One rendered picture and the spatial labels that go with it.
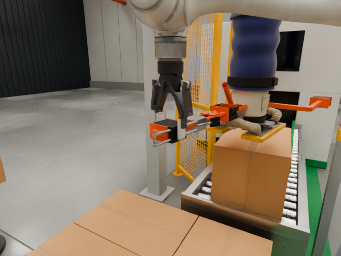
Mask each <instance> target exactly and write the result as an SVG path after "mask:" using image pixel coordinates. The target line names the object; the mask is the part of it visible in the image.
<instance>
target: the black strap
mask: <svg viewBox="0 0 341 256"><path fill-rule="evenodd" d="M227 84H228V85H230V86H239V87H272V86H276V85H278V78H277V77H272V78H236V77H230V76H228V77H227Z"/></svg>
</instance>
